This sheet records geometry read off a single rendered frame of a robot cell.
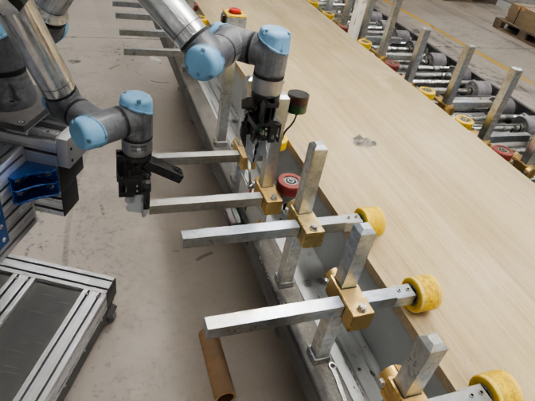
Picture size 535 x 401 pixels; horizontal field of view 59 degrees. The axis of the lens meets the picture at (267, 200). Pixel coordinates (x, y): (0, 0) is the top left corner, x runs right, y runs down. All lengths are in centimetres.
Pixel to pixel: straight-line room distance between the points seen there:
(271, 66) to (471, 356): 77
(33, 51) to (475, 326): 111
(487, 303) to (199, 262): 149
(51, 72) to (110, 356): 124
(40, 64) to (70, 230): 155
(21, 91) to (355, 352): 112
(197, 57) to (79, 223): 173
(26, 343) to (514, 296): 153
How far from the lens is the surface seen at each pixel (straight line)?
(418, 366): 84
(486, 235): 148
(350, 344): 139
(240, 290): 228
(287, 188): 137
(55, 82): 114
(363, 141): 171
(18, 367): 182
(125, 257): 240
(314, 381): 120
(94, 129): 108
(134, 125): 113
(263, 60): 111
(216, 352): 195
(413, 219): 141
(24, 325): 192
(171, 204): 132
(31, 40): 109
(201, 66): 101
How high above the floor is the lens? 168
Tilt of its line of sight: 36 degrees down
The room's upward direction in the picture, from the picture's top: 11 degrees clockwise
